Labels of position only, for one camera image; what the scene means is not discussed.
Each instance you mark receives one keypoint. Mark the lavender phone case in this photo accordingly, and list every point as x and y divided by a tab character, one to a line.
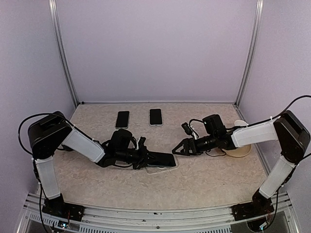
149	117

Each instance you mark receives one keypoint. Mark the front aluminium rail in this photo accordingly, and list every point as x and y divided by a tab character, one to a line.
220	219

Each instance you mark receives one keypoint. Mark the light blue cup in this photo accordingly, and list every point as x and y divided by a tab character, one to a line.
240	124

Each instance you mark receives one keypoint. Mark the right aluminium frame post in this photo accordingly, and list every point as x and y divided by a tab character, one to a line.
251	52

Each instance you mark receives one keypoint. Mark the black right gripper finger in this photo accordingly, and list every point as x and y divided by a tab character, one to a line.
182	145
182	152

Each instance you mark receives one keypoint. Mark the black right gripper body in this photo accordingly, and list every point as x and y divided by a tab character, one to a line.
192	141

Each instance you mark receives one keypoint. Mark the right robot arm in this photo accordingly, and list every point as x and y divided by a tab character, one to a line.
291	134

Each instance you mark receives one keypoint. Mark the beige round plate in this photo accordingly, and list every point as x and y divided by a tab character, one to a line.
239	152

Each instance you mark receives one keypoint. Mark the left aluminium frame post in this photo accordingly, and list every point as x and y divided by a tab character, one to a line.
62	53

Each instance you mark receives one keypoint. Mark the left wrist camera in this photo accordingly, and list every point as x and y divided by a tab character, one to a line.
140	142

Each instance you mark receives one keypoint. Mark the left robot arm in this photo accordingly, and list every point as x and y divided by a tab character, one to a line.
54	130

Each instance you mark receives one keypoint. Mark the clear case horizontal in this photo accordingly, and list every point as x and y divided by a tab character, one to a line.
157	170

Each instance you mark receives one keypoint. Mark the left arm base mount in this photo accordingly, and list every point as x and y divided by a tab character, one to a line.
57	207

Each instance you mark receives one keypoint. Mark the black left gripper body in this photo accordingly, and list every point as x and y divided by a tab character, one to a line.
140	158

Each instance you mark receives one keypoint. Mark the dark green mug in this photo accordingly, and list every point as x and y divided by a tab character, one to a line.
65	149

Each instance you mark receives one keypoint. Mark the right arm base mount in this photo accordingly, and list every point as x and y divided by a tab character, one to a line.
260	205

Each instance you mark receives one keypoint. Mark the aluminium frame post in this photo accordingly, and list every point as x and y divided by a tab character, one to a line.
62	53
251	52

